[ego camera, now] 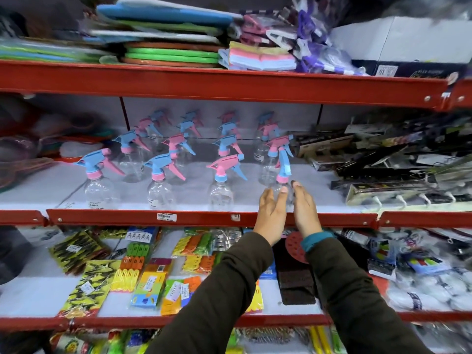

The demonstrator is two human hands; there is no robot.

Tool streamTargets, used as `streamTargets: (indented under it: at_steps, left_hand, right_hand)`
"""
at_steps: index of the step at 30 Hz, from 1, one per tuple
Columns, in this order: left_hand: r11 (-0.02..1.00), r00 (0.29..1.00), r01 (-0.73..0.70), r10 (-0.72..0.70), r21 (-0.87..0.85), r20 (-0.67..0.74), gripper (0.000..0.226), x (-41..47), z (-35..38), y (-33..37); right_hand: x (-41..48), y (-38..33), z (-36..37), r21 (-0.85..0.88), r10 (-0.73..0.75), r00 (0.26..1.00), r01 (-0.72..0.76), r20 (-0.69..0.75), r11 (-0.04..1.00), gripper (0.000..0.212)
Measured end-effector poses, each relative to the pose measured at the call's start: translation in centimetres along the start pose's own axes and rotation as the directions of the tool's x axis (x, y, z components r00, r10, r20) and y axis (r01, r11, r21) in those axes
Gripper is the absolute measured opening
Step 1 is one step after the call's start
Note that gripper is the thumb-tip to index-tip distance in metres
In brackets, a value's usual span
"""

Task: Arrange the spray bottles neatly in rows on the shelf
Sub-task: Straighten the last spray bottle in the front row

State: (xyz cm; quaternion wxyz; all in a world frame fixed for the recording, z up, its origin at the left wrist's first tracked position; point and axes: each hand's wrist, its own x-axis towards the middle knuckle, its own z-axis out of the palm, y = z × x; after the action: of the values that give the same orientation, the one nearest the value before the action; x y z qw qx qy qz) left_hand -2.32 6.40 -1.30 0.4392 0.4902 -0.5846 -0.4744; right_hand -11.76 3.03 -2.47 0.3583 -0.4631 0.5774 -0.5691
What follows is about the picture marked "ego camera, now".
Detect yellow orange green peg pack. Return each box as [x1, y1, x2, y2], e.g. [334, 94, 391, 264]
[172, 231, 215, 257]

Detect pile of colourful plastic wares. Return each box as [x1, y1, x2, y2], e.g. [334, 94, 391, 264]
[0, 94, 117, 193]

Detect pile of green plastic sheets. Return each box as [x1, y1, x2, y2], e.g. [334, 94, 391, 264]
[0, 36, 113, 65]

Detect orange yellow clothes peg pack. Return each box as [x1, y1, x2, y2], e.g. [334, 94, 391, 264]
[110, 256, 147, 293]

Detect black packet with white label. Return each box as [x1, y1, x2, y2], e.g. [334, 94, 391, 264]
[331, 228, 374, 271]

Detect colourful card packet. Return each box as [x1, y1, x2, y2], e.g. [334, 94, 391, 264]
[405, 253, 452, 276]

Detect stack of coloured flat mats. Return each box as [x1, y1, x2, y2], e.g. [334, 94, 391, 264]
[83, 0, 242, 69]

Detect colourful boxed packet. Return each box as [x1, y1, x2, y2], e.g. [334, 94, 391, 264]
[130, 258, 174, 309]

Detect pile of colourful bottom-shelf goods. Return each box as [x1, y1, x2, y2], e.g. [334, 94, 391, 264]
[48, 327, 349, 354]

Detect dark printed box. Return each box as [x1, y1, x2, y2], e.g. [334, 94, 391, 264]
[351, 59, 470, 80]

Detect pile of dark packaged tools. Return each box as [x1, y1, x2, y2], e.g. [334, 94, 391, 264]
[294, 108, 472, 203]

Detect pile of purple white clip packs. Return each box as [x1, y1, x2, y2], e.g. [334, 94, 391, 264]
[229, 0, 369, 76]

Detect blue packet with white label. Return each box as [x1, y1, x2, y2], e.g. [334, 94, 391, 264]
[125, 226, 160, 244]

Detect white cardboard box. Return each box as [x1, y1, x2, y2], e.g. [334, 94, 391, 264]
[329, 16, 472, 64]

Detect orange green packet white tags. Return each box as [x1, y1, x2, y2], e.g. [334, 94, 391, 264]
[160, 276, 203, 316]

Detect dark brown mat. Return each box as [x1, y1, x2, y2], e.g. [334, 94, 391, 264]
[272, 237, 318, 306]

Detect silver clip packet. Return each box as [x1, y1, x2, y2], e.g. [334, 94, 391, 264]
[212, 228, 244, 252]

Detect person's right forearm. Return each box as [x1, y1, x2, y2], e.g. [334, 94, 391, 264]
[300, 230, 434, 354]

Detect group of clear spray bottles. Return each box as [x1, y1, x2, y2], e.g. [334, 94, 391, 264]
[75, 108, 295, 211]

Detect red metal shelving rack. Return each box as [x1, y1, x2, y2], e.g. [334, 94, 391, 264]
[0, 59, 472, 332]

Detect white hook rail pack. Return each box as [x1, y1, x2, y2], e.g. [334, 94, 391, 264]
[345, 180, 472, 214]

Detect pastel striped cloth pack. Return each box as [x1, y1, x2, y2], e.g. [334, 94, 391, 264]
[218, 41, 298, 72]

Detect pile of white ball packs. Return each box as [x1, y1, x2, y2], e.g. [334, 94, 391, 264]
[369, 228, 472, 314]

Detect person's left hand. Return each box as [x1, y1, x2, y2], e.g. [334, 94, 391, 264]
[254, 186, 289, 247]

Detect red perforated round disc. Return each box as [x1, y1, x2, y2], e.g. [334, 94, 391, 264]
[284, 231, 310, 265]

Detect green clothes peg pack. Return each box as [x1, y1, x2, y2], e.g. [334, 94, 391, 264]
[126, 242, 151, 258]

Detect person's left forearm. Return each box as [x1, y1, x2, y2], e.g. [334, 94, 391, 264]
[146, 231, 275, 354]

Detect clear spray bottle pink collar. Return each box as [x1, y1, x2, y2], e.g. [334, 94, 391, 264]
[272, 148, 296, 207]

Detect person's right hand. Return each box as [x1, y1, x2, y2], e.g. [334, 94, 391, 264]
[291, 180, 324, 239]

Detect yellow black striped packet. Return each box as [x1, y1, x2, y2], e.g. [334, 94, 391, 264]
[56, 259, 122, 320]
[49, 230, 112, 276]

